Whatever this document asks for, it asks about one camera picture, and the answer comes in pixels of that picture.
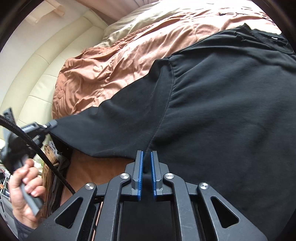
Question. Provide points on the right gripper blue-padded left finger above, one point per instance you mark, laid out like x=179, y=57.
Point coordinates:
x=137, y=175

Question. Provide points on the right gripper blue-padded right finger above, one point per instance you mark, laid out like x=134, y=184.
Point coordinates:
x=157, y=178

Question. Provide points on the black t-shirt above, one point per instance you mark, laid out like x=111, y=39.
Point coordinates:
x=221, y=111

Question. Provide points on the person's left hand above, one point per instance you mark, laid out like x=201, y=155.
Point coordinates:
x=26, y=179

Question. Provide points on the cream padded headboard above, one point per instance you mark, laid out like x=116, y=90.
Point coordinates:
x=30, y=95

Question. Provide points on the salmon pink bed blanket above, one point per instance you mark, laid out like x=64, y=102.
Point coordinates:
x=98, y=73

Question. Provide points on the beige pillow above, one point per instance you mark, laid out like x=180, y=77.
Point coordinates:
x=138, y=19

